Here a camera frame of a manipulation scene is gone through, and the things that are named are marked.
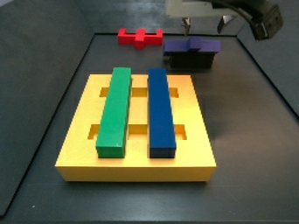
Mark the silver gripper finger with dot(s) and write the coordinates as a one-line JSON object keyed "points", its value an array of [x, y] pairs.
{"points": [[223, 22], [185, 25]]}

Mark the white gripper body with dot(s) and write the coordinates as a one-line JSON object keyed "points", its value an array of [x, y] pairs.
{"points": [[195, 9]]}

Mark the purple fork-shaped block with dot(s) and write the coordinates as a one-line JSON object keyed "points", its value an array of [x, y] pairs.
{"points": [[191, 45]]}

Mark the black angle fixture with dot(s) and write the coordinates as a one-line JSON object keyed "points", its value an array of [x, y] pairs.
{"points": [[191, 60]]}

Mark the yellow slotted board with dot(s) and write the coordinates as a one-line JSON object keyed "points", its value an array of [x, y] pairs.
{"points": [[79, 163]]}

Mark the red fork-shaped block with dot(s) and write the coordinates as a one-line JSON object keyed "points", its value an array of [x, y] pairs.
{"points": [[140, 38]]}

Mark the blue bar block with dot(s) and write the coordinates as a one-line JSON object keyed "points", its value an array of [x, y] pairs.
{"points": [[160, 118]]}

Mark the green bar block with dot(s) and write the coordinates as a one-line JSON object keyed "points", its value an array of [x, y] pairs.
{"points": [[112, 128]]}

